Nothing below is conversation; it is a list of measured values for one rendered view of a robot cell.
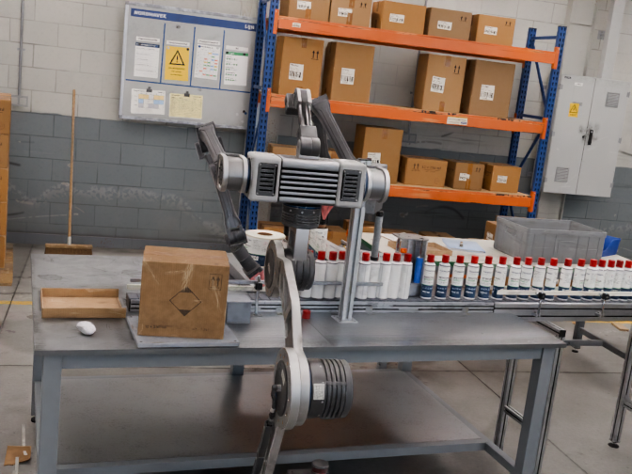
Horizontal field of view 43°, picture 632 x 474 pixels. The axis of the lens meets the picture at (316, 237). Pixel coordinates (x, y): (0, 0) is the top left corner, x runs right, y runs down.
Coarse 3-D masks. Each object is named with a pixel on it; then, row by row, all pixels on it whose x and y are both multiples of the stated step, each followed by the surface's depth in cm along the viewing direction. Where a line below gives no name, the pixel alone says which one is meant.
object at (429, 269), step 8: (432, 256) 355; (424, 264) 357; (432, 264) 356; (424, 272) 357; (432, 272) 356; (424, 280) 357; (432, 280) 357; (424, 288) 358; (432, 288) 359; (424, 296) 358
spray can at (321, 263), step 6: (318, 252) 337; (324, 252) 337; (318, 258) 337; (324, 258) 338; (318, 264) 337; (324, 264) 337; (318, 270) 337; (324, 270) 338; (318, 276) 337; (324, 276) 339; (312, 288) 340; (318, 288) 338; (312, 294) 340; (318, 294) 339
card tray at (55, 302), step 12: (48, 288) 316; (60, 288) 318; (72, 288) 320; (48, 300) 313; (60, 300) 314; (72, 300) 316; (84, 300) 318; (96, 300) 319; (108, 300) 321; (48, 312) 293; (60, 312) 295; (72, 312) 296; (84, 312) 297; (96, 312) 299; (108, 312) 301; (120, 312) 302
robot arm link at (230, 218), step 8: (200, 152) 320; (208, 160) 320; (224, 192) 321; (224, 200) 321; (224, 208) 321; (232, 208) 322; (224, 216) 322; (232, 216) 321; (224, 224) 324; (232, 224) 321; (240, 224) 322; (232, 232) 322; (240, 232) 322; (232, 240) 322; (240, 240) 323
